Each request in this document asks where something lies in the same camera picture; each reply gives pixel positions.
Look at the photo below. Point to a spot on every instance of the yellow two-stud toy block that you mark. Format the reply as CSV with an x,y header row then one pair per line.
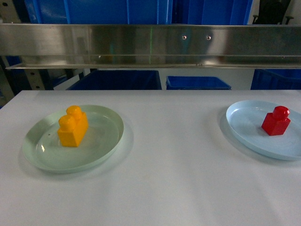
x,y
72,127

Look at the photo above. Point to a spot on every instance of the red one-stud toy block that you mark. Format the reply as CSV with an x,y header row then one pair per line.
x,y
276,122

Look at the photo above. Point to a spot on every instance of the light blue round plate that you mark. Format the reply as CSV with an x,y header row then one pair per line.
x,y
245,119

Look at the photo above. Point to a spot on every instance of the pale green round plate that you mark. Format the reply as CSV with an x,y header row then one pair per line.
x,y
42,148

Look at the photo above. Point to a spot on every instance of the blue bin under rail middle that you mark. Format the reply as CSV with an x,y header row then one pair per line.
x,y
195,83

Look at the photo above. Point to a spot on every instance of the blue bin under rail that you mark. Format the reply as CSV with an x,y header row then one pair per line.
x,y
119,80
276,79
195,83

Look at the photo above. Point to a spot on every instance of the blue bin under rail left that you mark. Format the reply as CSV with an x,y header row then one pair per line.
x,y
119,80

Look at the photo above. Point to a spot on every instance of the blue bin under rail right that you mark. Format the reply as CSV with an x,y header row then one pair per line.
x,y
276,79

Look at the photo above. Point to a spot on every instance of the stainless steel shelf rail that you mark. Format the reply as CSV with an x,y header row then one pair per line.
x,y
43,46

